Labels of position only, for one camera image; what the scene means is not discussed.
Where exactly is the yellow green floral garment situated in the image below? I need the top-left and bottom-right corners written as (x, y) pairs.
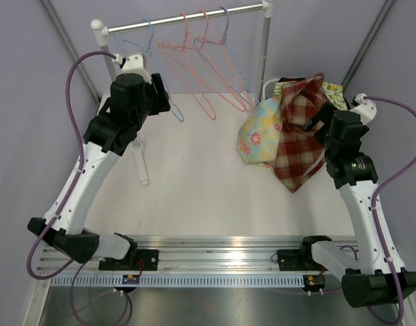
top-left (271, 81), bottom-right (348, 111)

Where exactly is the red beige checked garment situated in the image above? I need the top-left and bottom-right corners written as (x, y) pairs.
top-left (271, 73), bottom-right (328, 193)

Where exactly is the pink wire hanger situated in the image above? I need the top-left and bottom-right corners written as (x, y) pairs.
top-left (157, 41), bottom-right (216, 120)

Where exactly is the pastel tie-dye garment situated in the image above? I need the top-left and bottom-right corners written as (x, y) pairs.
top-left (236, 96), bottom-right (282, 166)

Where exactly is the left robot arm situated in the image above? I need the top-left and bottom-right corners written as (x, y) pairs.
top-left (27, 73), bottom-right (170, 270)

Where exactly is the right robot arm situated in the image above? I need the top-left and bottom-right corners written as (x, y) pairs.
top-left (298, 101), bottom-right (416, 308)

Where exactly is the white plastic perforated basket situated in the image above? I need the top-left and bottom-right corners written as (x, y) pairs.
top-left (263, 77), bottom-right (310, 103)

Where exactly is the white metal clothes rack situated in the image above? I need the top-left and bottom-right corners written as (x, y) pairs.
top-left (90, 0), bottom-right (274, 186)

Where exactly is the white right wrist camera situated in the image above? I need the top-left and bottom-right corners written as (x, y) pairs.
top-left (350, 93), bottom-right (377, 126)

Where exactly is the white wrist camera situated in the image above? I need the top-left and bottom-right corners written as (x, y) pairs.
top-left (350, 93), bottom-right (377, 126)
top-left (112, 52), bottom-right (151, 84)

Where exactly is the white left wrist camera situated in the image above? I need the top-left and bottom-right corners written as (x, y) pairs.
top-left (112, 52), bottom-right (151, 84)

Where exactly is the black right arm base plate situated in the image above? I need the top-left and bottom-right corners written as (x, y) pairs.
top-left (270, 249), bottom-right (321, 272)

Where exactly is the aluminium mounting rail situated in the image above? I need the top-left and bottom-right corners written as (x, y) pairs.
top-left (34, 236), bottom-right (359, 275)

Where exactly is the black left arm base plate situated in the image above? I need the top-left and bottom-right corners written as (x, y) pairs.
top-left (98, 249), bottom-right (159, 272)

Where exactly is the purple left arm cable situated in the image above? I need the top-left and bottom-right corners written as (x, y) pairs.
top-left (26, 50), bottom-right (131, 323)

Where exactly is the white slotted cable duct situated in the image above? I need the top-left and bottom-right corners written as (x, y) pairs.
top-left (51, 274), bottom-right (304, 288)

